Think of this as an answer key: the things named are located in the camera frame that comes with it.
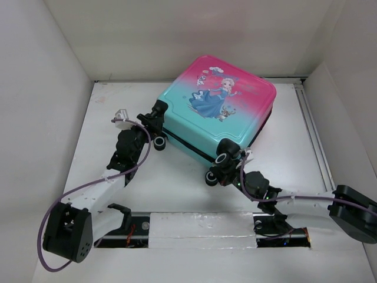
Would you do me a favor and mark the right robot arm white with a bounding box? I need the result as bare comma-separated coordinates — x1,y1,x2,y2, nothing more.
211,154,376,244

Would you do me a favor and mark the pink teal kids suitcase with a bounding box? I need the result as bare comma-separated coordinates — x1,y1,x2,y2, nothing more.
156,55,277,186

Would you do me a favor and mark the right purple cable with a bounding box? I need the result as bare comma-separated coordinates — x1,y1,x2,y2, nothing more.
240,153,377,236

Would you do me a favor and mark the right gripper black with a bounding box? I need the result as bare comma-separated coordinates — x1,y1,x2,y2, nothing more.
209,159,256,202

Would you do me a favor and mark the purple cable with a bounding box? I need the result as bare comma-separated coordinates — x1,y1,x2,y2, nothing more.
240,153,377,236
37,119,153,271

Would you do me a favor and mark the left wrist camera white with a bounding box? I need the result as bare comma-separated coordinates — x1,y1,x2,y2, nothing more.
111,109,133,130

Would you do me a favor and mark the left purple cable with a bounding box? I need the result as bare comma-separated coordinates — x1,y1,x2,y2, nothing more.
37,119,153,271

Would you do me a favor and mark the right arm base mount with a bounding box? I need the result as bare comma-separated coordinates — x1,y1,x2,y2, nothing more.
253,213,311,248

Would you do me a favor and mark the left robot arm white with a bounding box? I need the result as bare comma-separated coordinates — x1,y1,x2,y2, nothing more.
37,110,164,272

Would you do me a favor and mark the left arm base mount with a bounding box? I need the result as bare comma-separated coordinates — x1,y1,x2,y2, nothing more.
94,203,150,248

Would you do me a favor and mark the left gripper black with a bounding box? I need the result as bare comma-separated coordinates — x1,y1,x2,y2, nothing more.
123,115,162,162

